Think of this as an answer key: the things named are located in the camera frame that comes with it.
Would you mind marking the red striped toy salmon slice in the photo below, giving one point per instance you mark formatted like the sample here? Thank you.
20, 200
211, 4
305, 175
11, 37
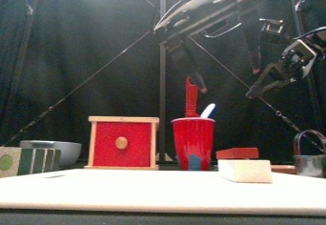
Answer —
238, 153

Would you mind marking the red plastic cup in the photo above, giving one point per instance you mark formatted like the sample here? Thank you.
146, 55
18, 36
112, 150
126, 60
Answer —
193, 139

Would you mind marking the green toy cucumber sushi roll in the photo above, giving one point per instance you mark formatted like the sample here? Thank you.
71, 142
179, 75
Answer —
30, 162

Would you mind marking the grey bowl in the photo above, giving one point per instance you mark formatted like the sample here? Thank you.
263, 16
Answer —
67, 151

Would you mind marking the white plastic cutting board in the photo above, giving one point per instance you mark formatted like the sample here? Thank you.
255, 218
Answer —
127, 190

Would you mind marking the white toy rice block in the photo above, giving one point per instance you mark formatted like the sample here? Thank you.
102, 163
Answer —
246, 171

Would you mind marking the diagonal frame brace rod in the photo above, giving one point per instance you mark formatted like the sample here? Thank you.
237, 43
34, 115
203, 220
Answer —
84, 82
271, 108

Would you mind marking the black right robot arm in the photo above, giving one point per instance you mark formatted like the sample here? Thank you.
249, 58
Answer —
316, 33

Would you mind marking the vertical metal frame pole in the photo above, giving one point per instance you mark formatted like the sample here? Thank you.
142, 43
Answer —
162, 76

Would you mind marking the white and blue utensil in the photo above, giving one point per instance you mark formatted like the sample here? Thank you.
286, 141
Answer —
209, 111

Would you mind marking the red wooden box with knob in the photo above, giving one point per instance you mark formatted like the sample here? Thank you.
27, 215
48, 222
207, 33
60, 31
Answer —
123, 155

